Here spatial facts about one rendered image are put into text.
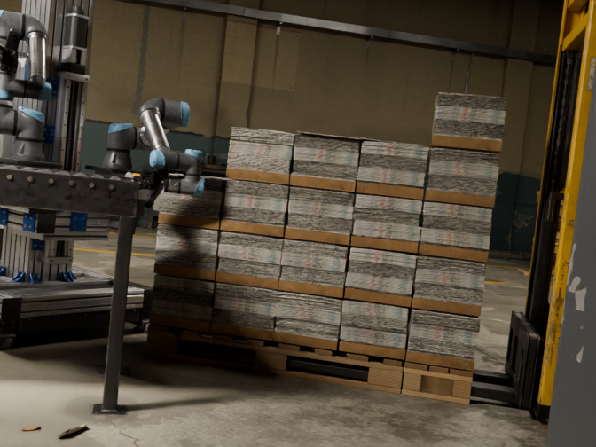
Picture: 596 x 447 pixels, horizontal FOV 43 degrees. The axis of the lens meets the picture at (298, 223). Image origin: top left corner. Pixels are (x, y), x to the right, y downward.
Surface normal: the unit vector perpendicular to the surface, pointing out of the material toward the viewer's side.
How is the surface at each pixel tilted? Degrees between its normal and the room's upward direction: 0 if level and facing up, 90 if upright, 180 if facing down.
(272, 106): 90
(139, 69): 90
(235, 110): 90
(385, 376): 90
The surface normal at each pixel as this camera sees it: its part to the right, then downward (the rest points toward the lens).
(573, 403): -0.97, -0.09
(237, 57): 0.21, 0.08
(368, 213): -0.18, 0.04
